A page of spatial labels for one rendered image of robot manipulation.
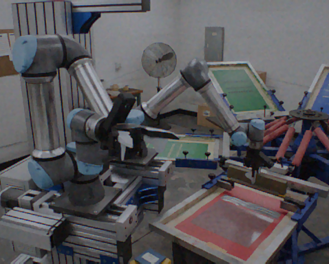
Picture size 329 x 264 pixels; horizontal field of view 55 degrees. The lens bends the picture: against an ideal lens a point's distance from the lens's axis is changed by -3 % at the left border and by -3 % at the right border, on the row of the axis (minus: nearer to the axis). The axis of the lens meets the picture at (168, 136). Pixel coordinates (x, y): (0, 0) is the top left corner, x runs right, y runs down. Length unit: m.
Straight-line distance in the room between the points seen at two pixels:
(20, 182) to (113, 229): 0.60
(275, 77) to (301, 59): 0.57
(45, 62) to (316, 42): 5.23
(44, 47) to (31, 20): 0.39
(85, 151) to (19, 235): 0.61
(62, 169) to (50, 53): 0.41
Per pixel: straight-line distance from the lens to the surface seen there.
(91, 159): 0.97
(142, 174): 1.75
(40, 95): 1.15
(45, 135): 1.18
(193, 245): 1.54
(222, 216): 1.82
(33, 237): 1.41
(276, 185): 1.85
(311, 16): 6.00
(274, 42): 6.20
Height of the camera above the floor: 1.92
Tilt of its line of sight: 19 degrees down
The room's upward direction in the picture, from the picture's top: straight up
